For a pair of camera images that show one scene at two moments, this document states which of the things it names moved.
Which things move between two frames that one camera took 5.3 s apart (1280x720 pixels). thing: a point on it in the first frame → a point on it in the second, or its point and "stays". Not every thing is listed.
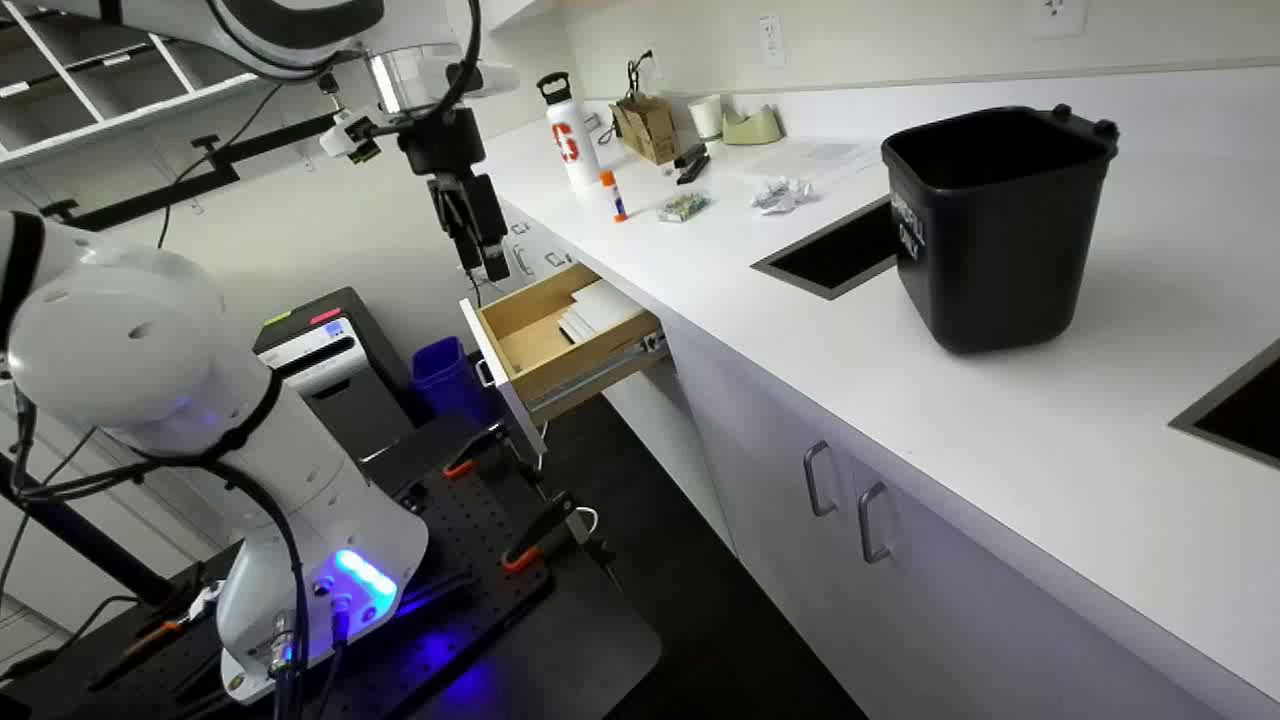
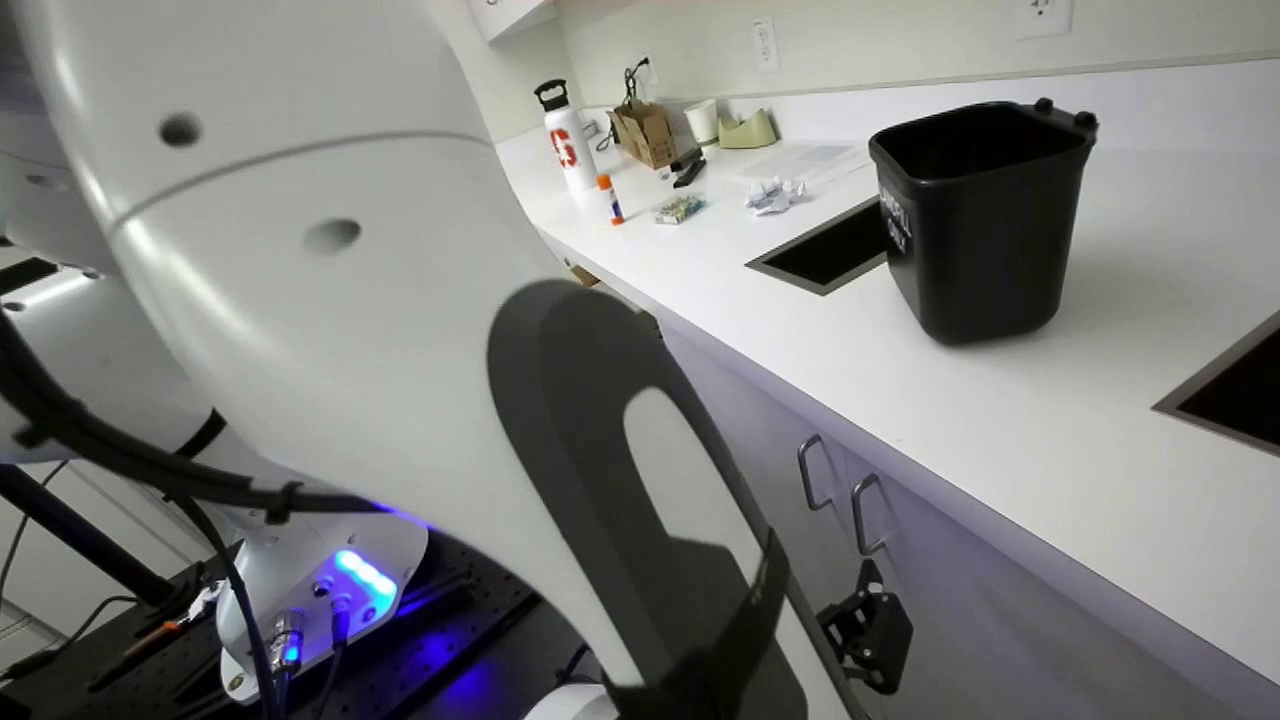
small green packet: (681, 204) stays
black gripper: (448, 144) → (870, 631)
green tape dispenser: (752, 131) stays
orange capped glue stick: (614, 195) stays
